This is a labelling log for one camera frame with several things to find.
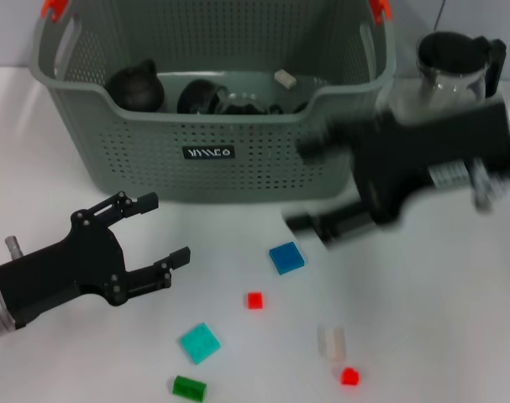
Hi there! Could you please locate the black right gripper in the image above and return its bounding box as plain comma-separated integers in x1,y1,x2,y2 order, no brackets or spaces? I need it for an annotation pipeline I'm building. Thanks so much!
285,99,510,249

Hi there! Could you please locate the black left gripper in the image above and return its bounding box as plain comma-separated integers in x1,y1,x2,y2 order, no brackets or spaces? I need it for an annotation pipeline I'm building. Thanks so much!
0,191,192,331

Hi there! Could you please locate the white toy brick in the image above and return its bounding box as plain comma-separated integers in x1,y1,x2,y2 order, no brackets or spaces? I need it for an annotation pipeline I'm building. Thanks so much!
274,68,298,89

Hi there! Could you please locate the green toy brick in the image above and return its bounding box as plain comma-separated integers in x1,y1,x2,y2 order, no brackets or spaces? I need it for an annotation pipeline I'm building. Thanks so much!
171,374,208,400

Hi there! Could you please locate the clear toy brick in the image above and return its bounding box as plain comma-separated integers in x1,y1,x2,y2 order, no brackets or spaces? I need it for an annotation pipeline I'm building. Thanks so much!
316,322,348,363

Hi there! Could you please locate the grey perforated plastic storage bin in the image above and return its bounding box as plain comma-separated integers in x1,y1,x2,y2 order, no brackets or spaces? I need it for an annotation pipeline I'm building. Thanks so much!
29,0,397,202

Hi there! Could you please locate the blue toy brick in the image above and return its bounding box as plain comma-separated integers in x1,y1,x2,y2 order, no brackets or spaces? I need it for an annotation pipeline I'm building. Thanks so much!
268,241,305,276

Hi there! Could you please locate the teal toy brick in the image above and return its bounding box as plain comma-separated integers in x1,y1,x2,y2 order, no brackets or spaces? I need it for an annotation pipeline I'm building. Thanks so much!
178,322,222,365

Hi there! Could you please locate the dark clay teapot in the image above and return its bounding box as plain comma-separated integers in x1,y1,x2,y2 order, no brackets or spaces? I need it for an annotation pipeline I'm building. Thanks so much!
105,58,166,113

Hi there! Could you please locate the glass pitcher with black lid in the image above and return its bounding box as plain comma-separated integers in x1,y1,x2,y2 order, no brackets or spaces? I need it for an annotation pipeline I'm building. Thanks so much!
386,29,508,123

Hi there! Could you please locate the right gripper cable with plug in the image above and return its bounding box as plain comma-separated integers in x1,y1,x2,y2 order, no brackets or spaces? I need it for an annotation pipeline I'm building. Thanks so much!
467,160,496,212

